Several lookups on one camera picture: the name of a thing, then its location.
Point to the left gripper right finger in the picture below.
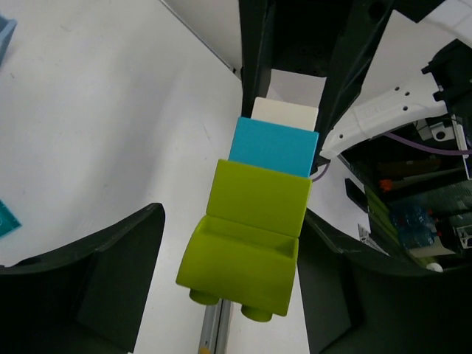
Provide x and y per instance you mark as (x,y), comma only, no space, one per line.
(359,300)

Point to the long green lego brick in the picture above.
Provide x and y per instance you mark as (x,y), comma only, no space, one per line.
(245,247)

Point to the teal long lego brick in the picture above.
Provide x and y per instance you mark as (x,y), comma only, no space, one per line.
(274,147)

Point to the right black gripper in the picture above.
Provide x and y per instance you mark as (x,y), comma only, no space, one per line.
(307,40)

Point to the aluminium front rail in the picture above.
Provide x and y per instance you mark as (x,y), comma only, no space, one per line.
(215,328)

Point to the cream lego brick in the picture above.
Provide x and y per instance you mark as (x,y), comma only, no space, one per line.
(287,114)

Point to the small teal square lego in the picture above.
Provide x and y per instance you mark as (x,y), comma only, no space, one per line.
(8,222)

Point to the light blue container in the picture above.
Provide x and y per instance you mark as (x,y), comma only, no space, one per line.
(7,28)

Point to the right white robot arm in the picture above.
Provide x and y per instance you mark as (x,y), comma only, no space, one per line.
(436,91)

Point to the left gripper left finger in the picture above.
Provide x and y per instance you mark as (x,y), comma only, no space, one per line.
(86,297)

